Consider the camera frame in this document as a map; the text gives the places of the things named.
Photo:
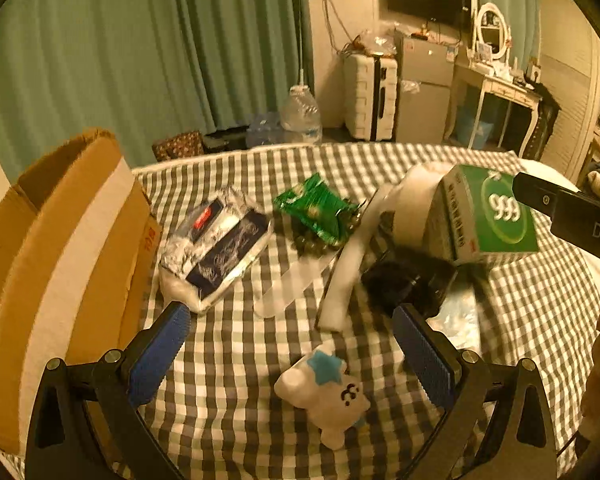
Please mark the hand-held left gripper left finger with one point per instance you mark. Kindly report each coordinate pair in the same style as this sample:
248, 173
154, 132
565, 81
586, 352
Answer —
160, 355

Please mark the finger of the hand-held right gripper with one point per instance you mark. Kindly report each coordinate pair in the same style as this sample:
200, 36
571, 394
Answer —
532, 190

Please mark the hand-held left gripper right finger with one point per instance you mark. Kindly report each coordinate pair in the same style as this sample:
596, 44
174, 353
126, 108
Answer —
425, 355

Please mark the green medicine box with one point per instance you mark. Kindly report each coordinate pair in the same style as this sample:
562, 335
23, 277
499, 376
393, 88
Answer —
495, 220

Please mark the white hair dryer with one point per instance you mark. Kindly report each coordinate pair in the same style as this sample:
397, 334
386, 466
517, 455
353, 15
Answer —
415, 200

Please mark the silver foil packet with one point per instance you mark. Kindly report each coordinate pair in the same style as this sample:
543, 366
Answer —
220, 250

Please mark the cardboard box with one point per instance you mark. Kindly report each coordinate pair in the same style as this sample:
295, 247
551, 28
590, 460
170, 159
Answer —
55, 240

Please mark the green snack packet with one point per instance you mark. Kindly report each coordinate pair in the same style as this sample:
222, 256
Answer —
310, 205

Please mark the black chair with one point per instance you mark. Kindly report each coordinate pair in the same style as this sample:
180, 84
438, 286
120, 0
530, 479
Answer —
542, 125

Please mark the black pouch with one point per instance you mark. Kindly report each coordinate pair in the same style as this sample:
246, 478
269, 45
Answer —
405, 280

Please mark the blue waste bin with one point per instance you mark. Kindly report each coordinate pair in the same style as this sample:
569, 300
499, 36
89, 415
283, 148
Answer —
475, 127

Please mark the grey checked blanket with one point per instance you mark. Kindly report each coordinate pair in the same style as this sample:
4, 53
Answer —
240, 410

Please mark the white plush toy blue star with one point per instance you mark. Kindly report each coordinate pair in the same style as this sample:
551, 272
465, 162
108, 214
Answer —
330, 400

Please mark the white dressing table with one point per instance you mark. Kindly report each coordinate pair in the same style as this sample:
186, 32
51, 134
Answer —
505, 85

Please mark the white foam strip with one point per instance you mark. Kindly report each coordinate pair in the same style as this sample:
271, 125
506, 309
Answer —
340, 285

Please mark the white louvered wardrobe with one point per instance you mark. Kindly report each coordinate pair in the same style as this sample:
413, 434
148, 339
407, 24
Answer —
570, 85

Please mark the grey mini fridge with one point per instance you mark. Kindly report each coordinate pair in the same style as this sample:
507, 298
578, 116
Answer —
425, 105

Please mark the clear plastic strip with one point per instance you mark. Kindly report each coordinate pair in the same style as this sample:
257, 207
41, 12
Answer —
285, 285

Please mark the white oval vanity mirror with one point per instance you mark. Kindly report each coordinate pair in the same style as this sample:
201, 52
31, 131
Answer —
490, 32

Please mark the white suitcase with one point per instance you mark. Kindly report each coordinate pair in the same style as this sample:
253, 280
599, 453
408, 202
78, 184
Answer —
365, 100

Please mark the patterned gift bag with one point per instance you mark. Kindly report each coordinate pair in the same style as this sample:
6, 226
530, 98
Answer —
177, 146

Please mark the clear plastic bags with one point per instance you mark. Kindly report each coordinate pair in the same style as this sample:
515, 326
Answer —
377, 45

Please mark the black bag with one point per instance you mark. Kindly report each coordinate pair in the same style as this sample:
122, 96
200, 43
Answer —
225, 140

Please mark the large water jug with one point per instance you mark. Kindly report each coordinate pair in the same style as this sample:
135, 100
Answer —
300, 115

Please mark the pack of water bottles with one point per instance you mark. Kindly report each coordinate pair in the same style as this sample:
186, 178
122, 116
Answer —
262, 132

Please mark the wide green curtain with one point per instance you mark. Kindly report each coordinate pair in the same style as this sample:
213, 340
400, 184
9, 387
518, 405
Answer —
130, 60

